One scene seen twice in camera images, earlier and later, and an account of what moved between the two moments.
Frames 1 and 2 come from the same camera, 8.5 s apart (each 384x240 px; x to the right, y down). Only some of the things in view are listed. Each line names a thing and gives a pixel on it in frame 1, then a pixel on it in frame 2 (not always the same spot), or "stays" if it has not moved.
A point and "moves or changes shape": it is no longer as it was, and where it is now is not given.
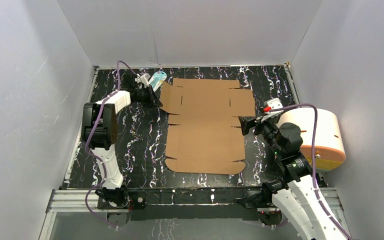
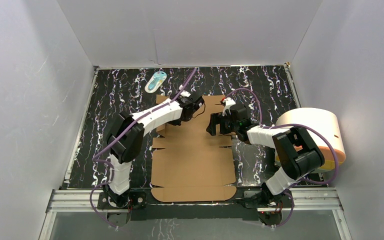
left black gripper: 151,96 to 195,102
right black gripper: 244,125 to 215,119
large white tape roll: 330,151 stays
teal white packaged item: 158,77 stays
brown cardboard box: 205,139 moves or changes shape
